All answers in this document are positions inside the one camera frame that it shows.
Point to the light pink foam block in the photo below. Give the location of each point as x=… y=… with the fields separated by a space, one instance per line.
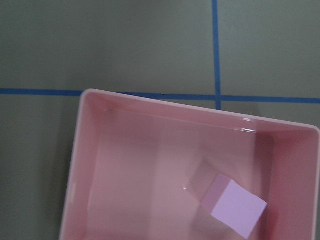
x=233 y=205

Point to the pink plastic bin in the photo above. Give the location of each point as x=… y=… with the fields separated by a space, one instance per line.
x=140 y=168

